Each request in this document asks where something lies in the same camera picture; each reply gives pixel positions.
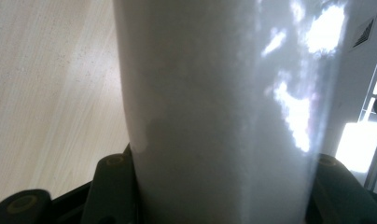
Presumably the white metal frame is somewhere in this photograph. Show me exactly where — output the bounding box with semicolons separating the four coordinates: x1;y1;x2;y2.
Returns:
357;38;377;191

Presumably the ceiling air vent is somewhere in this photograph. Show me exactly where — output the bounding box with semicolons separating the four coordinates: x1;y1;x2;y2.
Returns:
352;13;377;50

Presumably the red and white sugar bag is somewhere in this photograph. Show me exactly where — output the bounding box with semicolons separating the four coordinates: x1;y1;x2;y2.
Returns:
111;0;350;224

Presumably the bright white light panel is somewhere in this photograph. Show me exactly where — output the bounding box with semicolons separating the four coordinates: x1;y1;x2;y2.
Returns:
335;120;377;174

